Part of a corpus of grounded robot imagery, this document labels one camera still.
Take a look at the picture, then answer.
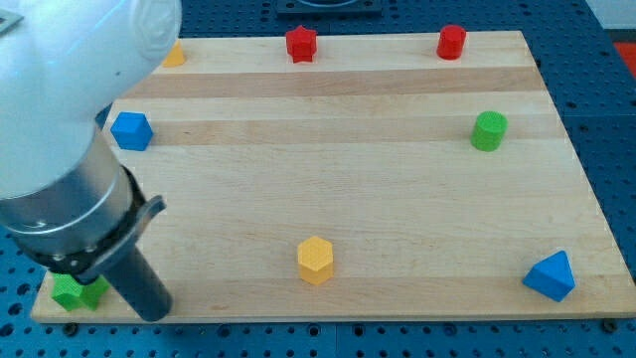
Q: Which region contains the green star block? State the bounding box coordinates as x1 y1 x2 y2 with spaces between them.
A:
51 273 110 311

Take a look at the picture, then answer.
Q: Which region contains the yellow triangle block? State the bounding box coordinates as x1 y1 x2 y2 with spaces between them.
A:
162 40 186 68

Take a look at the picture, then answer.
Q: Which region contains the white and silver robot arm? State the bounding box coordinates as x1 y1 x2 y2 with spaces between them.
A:
1 0 182 321

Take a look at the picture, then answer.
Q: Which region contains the red star block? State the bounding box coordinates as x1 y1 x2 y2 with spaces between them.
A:
285 25 318 63

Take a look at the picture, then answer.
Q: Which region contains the red cylinder block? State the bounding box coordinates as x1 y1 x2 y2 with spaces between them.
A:
436 24 467 61

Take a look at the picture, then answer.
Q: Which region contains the green cylinder block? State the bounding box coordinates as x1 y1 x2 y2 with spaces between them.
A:
470 111 508 152

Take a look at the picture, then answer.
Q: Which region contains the wooden board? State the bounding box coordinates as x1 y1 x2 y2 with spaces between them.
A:
30 30 636 325

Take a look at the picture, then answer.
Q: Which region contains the yellow hexagon block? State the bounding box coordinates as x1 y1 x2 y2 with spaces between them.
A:
297 237 334 285

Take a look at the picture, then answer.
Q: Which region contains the blue triangle block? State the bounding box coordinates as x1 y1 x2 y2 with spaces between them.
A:
522 251 576 302

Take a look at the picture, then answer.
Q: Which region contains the blue hexagon block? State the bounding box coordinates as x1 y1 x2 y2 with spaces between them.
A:
110 111 153 151

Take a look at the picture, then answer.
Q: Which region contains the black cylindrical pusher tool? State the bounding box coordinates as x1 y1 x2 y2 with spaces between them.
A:
19 169 172 322

